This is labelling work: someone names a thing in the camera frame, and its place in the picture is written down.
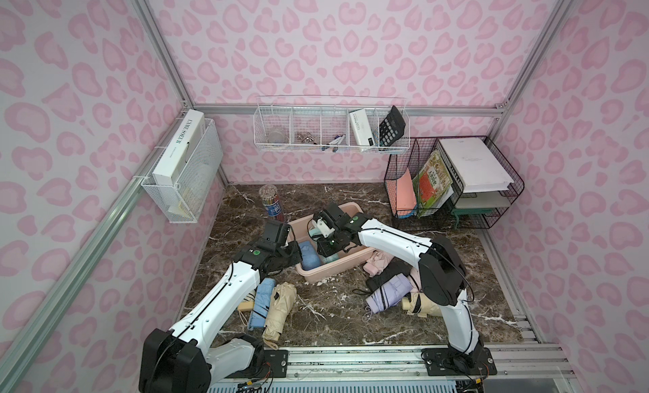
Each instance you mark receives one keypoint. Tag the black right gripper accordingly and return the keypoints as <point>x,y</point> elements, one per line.
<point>329,243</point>

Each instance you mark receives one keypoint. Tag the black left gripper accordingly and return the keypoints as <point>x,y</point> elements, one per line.
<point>291,253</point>

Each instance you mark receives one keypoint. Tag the pink plastic storage box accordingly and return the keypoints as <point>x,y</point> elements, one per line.
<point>348,256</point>

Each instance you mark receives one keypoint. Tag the light blue umbrella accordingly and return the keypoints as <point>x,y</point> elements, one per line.
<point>310,257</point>

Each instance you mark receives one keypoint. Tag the lavender umbrella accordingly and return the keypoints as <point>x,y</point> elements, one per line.
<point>389,294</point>

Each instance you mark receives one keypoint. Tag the mint green umbrella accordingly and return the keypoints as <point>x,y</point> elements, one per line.
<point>325,253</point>

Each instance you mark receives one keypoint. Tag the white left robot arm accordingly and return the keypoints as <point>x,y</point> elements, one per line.
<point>181,359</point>

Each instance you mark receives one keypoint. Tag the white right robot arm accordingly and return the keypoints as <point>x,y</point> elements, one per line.
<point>442,273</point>

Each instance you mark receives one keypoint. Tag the beige folded umbrella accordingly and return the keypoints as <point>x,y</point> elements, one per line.
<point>282,299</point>

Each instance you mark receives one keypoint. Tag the pale pink crumpled umbrella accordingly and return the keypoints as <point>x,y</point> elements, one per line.
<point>377,263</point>

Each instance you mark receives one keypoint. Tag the black folded umbrella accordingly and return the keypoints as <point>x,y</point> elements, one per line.
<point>394,268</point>

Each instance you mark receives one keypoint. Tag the white small box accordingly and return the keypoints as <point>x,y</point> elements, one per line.
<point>361,129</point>

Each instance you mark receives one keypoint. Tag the cream umbrella right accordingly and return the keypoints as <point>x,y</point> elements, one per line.
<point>420,305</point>

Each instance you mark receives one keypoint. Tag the white long box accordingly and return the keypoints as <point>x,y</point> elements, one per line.
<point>180,148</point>

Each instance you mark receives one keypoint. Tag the colored pencil tube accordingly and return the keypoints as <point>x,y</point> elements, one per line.
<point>272,203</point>

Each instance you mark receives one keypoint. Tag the pink folder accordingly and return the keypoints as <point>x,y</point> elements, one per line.
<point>405,198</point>

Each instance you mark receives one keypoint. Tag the white mesh side basket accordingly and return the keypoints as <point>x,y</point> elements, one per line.
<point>183,202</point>

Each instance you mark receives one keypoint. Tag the green red book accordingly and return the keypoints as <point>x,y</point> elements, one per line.
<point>432,185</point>

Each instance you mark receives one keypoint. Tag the black calculator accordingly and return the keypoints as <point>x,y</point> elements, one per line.
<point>392,128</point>

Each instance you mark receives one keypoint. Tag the white paper stack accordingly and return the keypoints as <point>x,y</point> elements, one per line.
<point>477,167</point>

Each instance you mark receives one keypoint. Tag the white wire wall basket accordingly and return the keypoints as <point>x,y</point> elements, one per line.
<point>321,123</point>

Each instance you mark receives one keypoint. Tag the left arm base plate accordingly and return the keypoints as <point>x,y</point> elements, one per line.
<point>272,362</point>

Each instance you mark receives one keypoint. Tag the black wire desk organizer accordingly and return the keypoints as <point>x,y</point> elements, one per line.
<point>462,210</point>

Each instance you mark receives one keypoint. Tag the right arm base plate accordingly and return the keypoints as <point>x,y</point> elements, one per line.
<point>448,361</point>

